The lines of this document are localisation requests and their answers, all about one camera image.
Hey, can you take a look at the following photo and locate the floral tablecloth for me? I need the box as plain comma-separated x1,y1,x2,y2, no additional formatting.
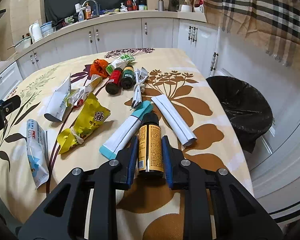
0,47,253,240

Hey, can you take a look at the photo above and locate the yellow snack bag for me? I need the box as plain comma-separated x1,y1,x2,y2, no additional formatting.
57,93,112,155

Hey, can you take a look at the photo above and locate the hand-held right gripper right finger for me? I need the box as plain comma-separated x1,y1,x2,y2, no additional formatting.
161,135,283,240

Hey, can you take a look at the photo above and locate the white blue pouch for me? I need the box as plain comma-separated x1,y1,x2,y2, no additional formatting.
26,119,50,189

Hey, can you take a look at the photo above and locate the white crumpled paper bag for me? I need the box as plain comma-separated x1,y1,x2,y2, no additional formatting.
44,73,77,123

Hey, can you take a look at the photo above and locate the white electric kettle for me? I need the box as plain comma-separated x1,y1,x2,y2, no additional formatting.
29,22,43,42

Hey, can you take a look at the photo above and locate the dark bottle green label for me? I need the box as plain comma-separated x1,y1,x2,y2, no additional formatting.
121,65,135,89

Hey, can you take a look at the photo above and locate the pot with glass lid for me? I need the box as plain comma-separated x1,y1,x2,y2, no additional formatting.
14,36,32,50

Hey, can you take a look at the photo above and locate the white folded paper packet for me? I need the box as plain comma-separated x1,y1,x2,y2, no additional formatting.
151,95,197,148

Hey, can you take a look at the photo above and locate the yellow white wrapper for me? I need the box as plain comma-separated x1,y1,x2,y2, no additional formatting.
67,75,103,108

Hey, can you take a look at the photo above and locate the clear plastic container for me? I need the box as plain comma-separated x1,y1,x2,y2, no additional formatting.
41,21,56,37

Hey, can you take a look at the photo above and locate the chrome faucet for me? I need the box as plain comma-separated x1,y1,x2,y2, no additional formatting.
82,0,100,16

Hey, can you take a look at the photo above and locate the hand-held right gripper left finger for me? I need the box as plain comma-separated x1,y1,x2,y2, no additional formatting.
17,135,140,240

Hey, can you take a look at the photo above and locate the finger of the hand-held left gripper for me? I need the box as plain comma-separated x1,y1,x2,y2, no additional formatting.
0,95,22,117

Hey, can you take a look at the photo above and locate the brown bottle yellow label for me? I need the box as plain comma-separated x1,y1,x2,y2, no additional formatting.
136,112,165,180

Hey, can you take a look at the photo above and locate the green white wrapper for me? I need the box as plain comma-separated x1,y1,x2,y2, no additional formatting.
105,54,136,73

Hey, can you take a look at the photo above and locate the white detergent bottle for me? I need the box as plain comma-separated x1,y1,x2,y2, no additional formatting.
75,3,85,22

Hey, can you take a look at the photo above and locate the white patterned paper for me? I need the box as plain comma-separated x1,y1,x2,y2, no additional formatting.
131,67,149,109

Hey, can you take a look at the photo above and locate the trash bin black bag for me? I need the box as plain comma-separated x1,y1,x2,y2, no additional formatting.
205,76,274,153

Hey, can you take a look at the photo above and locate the black knife block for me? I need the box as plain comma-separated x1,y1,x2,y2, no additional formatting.
168,0,180,12

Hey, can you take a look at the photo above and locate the white jug appliance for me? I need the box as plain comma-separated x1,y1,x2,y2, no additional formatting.
179,0,193,13

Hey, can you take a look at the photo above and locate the dark bottle red label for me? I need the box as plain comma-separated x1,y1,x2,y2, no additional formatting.
105,67,123,94

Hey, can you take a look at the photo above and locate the white packet teal edge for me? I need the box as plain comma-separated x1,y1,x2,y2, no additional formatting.
99,100,154,160

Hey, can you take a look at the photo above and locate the beige plaid cloth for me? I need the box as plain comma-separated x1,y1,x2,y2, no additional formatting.
204,0,300,67

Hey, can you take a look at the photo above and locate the orange plastic bag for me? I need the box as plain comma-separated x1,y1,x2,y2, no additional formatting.
90,59,110,78

